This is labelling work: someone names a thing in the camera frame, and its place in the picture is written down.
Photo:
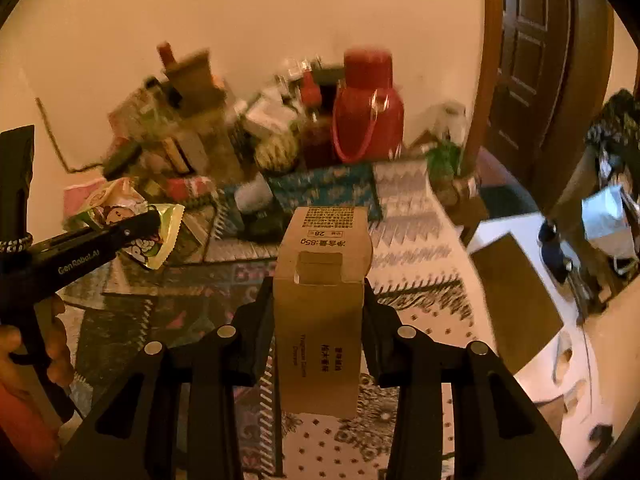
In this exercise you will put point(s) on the person's left forearm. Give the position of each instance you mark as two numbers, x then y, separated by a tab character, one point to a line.
25	435

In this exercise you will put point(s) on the patterned tablecloth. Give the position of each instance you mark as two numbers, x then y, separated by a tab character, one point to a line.
415	220

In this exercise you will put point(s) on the brown cardboard box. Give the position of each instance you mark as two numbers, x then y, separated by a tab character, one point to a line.
320	310

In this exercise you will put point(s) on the brown cardboard sheet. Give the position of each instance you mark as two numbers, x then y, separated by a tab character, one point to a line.
520	300

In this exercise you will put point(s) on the tan cardboard carton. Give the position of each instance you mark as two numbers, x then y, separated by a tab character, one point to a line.
197	95

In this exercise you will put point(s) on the small white box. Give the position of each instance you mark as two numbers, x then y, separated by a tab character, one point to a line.
267	117

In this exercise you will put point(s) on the red thermos jug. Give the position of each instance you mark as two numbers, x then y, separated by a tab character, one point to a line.
367	105

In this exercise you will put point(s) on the dark sauce bottle red cap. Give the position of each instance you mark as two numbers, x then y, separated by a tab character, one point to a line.
316	130

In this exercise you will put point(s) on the blue patterned tissue box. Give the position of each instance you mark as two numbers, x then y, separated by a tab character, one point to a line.
325	192

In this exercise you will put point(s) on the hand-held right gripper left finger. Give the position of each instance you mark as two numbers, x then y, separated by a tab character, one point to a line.
262	320

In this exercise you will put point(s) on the person's left hand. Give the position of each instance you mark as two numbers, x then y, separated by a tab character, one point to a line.
52	340

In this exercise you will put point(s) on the green packet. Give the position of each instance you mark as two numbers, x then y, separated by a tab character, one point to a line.
444	162

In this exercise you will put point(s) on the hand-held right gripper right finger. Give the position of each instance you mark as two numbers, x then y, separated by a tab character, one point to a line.
372	325

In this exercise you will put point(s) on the dark wooden door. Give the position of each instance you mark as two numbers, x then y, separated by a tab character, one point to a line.
535	60

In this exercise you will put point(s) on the dark jar with white lid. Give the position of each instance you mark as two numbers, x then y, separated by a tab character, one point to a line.
255	192

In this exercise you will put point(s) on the colourful cartoon snack packet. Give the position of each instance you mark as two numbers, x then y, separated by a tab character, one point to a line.
112	210

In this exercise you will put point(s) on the white plastic bag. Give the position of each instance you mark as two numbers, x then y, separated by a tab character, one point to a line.
607	220

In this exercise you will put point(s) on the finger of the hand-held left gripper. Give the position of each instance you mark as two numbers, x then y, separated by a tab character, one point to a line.
135	227

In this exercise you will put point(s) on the yellow green woven ball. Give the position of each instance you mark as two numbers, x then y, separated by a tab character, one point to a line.
276	152

